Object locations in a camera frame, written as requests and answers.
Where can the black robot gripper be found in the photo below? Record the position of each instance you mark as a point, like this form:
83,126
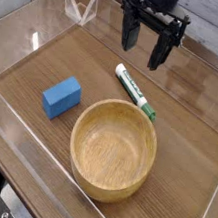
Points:
158,15

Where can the blue rectangular block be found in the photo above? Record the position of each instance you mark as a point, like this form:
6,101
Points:
61,97

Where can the brown wooden bowl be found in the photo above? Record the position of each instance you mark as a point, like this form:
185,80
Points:
112,150

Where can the green white marker pen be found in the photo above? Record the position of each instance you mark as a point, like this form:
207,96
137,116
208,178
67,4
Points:
134,92

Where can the clear acrylic corner bracket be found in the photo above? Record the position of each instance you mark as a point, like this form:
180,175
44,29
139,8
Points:
79,12

